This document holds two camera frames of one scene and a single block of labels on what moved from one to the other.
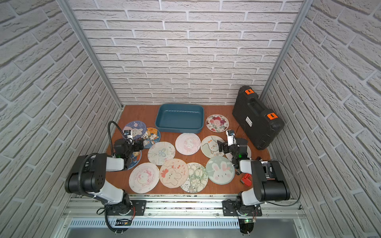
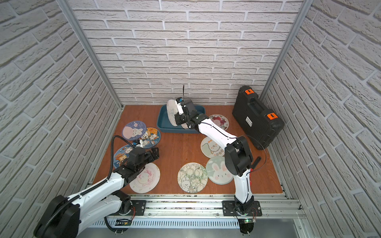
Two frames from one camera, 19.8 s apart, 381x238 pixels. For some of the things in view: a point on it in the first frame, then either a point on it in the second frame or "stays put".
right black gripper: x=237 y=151 → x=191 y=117
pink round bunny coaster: x=144 y=178 stays put
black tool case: x=260 y=127 stays put
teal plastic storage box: x=180 y=118 stays put
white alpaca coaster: x=209 y=147 stays put
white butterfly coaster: x=160 y=151 → x=172 y=110
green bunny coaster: x=220 y=170 stays put
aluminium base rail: x=180 y=206 stays put
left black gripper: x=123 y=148 → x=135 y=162
